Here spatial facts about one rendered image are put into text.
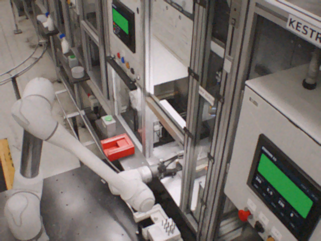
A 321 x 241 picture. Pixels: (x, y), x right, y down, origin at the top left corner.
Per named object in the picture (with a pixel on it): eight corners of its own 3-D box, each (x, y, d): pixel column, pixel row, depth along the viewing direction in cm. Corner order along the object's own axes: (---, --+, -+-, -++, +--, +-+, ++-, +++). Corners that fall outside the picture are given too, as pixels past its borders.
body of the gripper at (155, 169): (152, 184, 175) (168, 177, 178) (152, 172, 170) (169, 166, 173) (146, 174, 180) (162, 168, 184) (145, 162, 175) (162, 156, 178)
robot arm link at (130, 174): (136, 181, 179) (146, 194, 168) (108, 191, 174) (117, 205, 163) (133, 163, 175) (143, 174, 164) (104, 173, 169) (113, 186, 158)
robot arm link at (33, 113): (58, 129, 138) (61, 109, 148) (21, 104, 128) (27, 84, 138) (38, 147, 142) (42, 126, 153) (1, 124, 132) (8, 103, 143)
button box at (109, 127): (103, 131, 213) (101, 116, 206) (114, 128, 216) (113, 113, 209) (107, 139, 208) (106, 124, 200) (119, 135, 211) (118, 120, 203)
